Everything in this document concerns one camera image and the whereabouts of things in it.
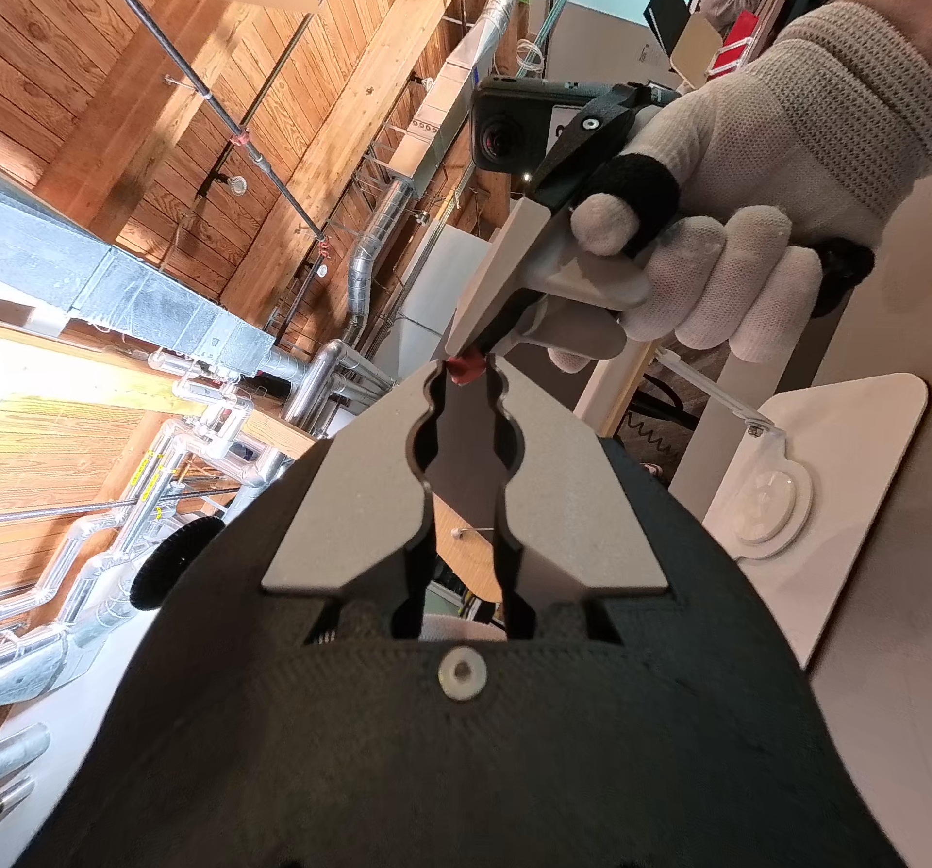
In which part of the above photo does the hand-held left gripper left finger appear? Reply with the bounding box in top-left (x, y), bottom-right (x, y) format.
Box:
top-left (261, 359), bottom-right (447, 596)

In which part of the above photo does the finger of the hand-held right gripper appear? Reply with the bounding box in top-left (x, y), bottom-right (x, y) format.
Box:
top-left (446, 198), bottom-right (651, 360)
top-left (495, 299), bottom-right (627, 363)

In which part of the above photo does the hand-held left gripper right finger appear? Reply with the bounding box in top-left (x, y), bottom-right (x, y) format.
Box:
top-left (486, 355), bottom-right (669, 636)

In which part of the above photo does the person's right hand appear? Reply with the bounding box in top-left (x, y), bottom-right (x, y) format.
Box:
top-left (546, 2), bottom-right (923, 374)

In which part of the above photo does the dark-faced wooden stand board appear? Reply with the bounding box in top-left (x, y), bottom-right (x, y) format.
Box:
top-left (422, 373), bottom-right (511, 603)

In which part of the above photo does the clear stand strut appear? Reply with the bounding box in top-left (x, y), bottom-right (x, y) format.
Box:
top-left (655, 347), bottom-right (776, 440)

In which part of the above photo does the sprinkler pipe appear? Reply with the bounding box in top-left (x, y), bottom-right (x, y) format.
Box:
top-left (105, 0), bottom-right (332, 246)

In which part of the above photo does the black coiled cable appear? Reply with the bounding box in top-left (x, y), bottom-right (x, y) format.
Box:
top-left (625, 373), bottom-right (680, 463)

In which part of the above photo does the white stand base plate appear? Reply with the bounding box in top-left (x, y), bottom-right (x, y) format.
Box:
top-left (702, 373), bottom-right (929, 669)

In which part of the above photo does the large rectangular silver duct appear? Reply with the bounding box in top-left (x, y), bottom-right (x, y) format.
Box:
top-left (0, 180), bottom-right (276, 374)

